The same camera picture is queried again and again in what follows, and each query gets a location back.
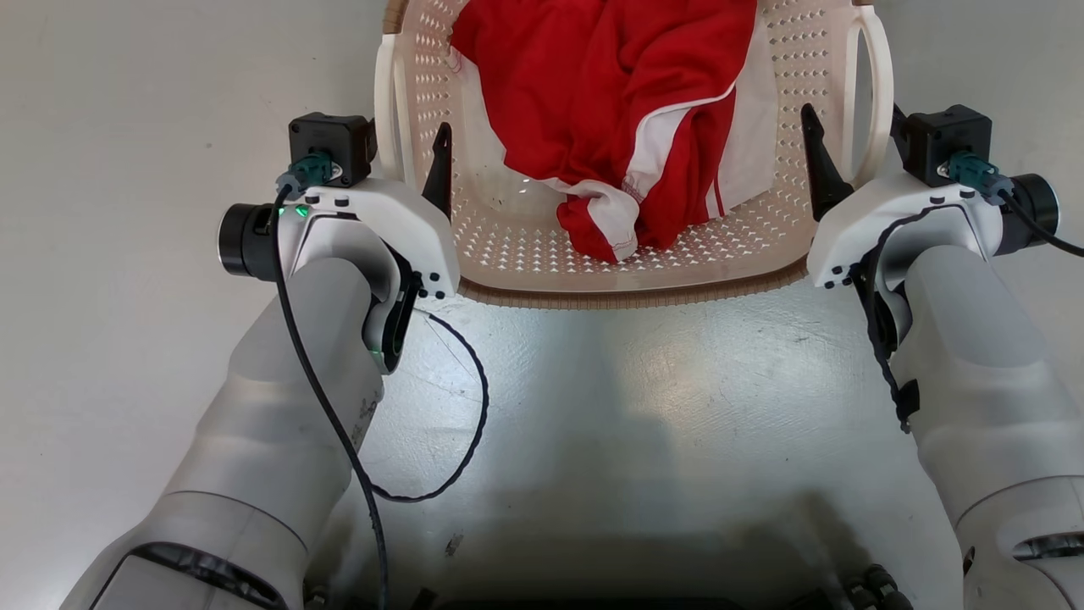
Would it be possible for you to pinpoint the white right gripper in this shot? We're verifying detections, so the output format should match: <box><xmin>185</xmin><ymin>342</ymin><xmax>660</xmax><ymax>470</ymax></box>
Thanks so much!
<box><xmin>800</xmin><ymin>103</ymin><xmax>1060</xmax><ymax>291</ymax></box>

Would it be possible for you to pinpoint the red and white garment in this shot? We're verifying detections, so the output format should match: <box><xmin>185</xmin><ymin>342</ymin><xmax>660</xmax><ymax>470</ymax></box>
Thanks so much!
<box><xmin>449</xmin><ymin>0</ymin><xmax>778</xmax><ymax>263</ymax></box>

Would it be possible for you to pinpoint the thin black left gripper cable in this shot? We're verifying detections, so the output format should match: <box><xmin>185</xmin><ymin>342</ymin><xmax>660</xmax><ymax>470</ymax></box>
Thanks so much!
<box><xmin>371</xmin><ymin>308</ymin><xmax>491</xmax><ymax>503</ymax></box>

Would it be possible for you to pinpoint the thick black right camera cable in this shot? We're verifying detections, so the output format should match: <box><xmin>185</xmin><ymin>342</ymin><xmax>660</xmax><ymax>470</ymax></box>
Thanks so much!
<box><xmin>948</xmin><ymin>151</ymin><xmax>1084</xmax><ymax>258</ymax></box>

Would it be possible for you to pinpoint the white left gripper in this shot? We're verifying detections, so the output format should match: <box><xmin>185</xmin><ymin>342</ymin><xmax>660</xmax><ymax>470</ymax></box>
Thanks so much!
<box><xmin>218</xmin><ymin>119</ymin><xmax>463</xmax><ymax>302</ymax></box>

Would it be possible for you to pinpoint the beige perforated plastic laundry basket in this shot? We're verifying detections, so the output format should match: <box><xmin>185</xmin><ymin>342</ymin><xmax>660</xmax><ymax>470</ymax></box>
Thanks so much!
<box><xmin>373</xmin><ymin>0</ymin><xmax>896</xmax><ymax>311</ymax></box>

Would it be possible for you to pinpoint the thick black left camera cable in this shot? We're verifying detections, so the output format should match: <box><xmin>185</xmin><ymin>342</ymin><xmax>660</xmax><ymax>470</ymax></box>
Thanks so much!
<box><xmin>273</xmin><ymin>151</ymin><xmax>391</xmax><ymax>610</ymax></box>

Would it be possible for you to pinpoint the thick black camera cable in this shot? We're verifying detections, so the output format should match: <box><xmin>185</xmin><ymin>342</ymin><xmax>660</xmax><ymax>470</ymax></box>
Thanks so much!
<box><xmin>948</xmin><ymin>151</ymin><xmax>1084</xmax><ymax>258</ymax></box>
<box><xmin>273</xmin><ymin>151</ymin><xmax>391</xmax><ymax>610</ymax></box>

